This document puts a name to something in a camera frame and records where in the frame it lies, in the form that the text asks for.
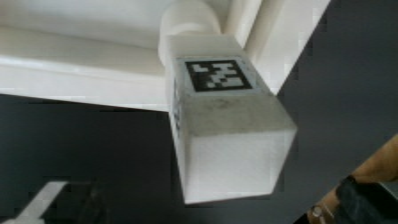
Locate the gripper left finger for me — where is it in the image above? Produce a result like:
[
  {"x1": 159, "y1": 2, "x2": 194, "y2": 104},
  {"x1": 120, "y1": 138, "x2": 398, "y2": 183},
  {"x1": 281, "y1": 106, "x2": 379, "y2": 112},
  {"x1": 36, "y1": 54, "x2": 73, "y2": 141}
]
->
[{"x1": 8, "y1": 181, "x2": 107, "y2": 224}]

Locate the white square tabletop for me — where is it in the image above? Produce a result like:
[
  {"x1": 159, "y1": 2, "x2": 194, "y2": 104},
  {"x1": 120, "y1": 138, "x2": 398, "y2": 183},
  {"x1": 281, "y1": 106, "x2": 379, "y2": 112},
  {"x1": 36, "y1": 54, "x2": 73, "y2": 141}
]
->
[{"x1": 0, "y1": 0, "x2": 333, "y2": 111}]

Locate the white leg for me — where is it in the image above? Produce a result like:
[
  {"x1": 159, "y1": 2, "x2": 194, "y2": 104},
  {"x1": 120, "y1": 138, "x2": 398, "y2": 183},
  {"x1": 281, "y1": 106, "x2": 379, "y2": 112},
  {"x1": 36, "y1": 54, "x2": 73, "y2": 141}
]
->
[{"x1": 159, "y1": 0, "x2": 297, "y2": 204}]

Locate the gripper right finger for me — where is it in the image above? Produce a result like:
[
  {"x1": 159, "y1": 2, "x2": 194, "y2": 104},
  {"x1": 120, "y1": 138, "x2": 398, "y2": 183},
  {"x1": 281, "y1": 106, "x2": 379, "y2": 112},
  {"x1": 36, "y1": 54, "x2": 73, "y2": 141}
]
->
[{"x1": 308, "y1": 174, "x2": 398, "y2": 224}]

